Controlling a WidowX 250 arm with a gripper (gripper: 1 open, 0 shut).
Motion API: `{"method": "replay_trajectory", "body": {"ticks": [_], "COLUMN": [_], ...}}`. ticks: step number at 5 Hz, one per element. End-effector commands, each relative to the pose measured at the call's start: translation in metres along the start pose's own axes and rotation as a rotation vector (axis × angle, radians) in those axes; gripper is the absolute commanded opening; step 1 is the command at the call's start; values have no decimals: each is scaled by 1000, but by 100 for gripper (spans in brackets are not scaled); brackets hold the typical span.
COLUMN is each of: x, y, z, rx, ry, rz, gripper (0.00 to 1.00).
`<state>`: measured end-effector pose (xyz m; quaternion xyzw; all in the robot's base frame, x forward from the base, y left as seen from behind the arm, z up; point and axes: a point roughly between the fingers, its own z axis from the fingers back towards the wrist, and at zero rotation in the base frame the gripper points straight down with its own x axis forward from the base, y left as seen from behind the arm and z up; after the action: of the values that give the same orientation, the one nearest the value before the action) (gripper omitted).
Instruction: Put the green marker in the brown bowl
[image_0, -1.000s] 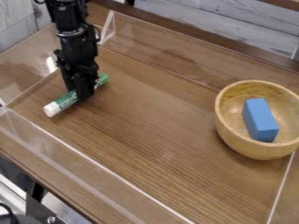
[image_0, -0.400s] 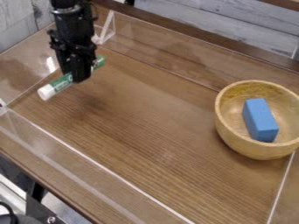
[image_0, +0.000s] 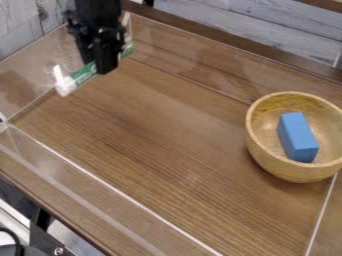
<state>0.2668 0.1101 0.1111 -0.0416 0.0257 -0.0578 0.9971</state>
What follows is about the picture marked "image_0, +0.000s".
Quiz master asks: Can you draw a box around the brown wooden bowl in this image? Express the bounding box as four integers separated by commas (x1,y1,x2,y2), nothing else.
246,91,342,183

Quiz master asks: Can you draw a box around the clear acrylic corner bracket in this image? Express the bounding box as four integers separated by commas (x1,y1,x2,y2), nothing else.
122,11,132,42

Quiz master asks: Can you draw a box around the green and white marker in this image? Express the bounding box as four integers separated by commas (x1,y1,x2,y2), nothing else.
54,40,136,98

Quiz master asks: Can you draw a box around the black metal table frame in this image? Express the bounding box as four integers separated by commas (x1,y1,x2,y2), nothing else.
0,178,76,256

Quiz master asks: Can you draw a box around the blue rectangular block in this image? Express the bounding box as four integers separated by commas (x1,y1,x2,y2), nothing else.
277,112,319,163

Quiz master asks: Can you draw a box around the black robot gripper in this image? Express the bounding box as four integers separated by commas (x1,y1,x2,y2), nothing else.
64,0,126,74

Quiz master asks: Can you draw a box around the black cable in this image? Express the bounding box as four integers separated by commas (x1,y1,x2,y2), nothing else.
0,227,24,256

